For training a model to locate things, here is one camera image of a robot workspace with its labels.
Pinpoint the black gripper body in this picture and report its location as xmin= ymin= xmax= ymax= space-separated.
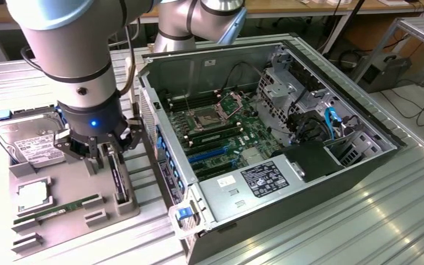
xmin=57 ymin=92 xmax=131 ymax=140

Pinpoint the silver hard disk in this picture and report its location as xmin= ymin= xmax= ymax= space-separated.
xmin=0 ymin=114 xmax=69 ymax=168

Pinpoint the grey parts rack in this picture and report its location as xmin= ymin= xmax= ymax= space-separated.
xmin=8 ymin=110 xmax=141 ymax=254

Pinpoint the thin locking lever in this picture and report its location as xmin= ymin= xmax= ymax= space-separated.
xmin=183 ymin=95 xmax=195 ymax=114

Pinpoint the silver CPU chip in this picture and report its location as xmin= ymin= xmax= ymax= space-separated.
xmin=16 ymin=182 xmax=51 ymax=213

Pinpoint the blue expansion slot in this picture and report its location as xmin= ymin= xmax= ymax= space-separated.
xmin=187 ymin=147 xmax=224 ymax=164

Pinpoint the CPU socket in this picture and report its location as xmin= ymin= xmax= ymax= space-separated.
xmin=192 ymin=109 xmax=224 ymax=131

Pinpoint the installed green RAM stick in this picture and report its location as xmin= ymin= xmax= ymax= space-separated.
xmin=187 ymin=126 xmax=243 ymax=145

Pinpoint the black expansion slot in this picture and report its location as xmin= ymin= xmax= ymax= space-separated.
xmin=193 ymin=161 xmax=236 ymax=179

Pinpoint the green motherboard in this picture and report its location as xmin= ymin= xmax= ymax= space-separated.
xmin=163 ymin=89 xmax=291 ymax=182

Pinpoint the metal socket cover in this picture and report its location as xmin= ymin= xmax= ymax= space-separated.
xmin=215 ymin=92 xmax=245 ymax=117

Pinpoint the blue case latch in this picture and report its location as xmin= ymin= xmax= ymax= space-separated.
xmin=175 ymin=206 xmax=195 ymax=221

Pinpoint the silver heat sink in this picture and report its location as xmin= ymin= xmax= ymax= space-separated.
xmin=240 ymin=149 xmax=272 ymax=164

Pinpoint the grey power supply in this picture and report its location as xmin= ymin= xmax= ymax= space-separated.
xmin=199 ymin=153 xmax=306 ymax=223

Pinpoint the metal disk bay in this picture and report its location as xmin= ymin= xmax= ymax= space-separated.
xmin=256 ymin=51 xmax=327 ymax=116

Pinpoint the black fan shroud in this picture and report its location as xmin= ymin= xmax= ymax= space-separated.
xmin=283 ymin=142 xmax=346 ymax=183

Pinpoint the black open PC case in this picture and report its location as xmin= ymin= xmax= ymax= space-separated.
xmin=125 ymin=38 xmax=408 ymax=265

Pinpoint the wooden desk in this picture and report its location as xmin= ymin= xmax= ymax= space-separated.
xmin=0 ymin=0 xmax=424 ymax=24

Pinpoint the grey equipment box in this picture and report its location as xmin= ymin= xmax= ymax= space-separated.
xmin=358 ymin=54 xmax=414 ymax=94

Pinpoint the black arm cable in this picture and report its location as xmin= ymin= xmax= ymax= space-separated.
xmin=20 ymin=0 xmax=136 ymax=96

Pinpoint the black wire bundle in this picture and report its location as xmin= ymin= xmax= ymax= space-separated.
xmin=287 ymin=109 xmax=331 ymax=146

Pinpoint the blue data wire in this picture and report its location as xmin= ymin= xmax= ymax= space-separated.
xmin=323 ymin=106 xmax=343 ymax=139

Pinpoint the aluminium table frame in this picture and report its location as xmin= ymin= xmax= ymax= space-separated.
xmin=380 ymin=17 xmax=424 ymax=66

